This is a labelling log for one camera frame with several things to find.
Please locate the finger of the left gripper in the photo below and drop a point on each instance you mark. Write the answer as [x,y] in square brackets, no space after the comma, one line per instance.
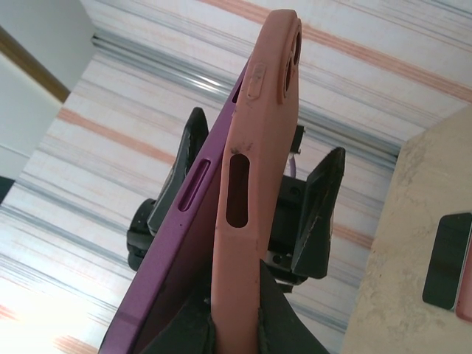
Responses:
[184,166]
[317,221]

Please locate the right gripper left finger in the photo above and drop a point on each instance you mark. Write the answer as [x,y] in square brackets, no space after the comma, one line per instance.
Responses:
[184,332]

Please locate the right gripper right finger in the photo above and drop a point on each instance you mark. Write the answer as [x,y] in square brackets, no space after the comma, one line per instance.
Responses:
[280,324]

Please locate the purple smartphone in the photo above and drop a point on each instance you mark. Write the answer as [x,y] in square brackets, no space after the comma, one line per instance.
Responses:
[173,265]

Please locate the pink silicone phone case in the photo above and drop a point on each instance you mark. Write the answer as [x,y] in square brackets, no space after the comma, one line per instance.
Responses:
[465,298]
[254,129]

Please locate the silver smartphone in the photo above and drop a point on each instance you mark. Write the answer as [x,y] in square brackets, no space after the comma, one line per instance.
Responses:
[446,258]

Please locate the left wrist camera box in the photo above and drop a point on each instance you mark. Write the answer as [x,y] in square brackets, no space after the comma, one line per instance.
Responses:
[299,140]

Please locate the aluminium enclosure post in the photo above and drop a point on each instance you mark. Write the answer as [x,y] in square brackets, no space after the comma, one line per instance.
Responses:
[191,79]

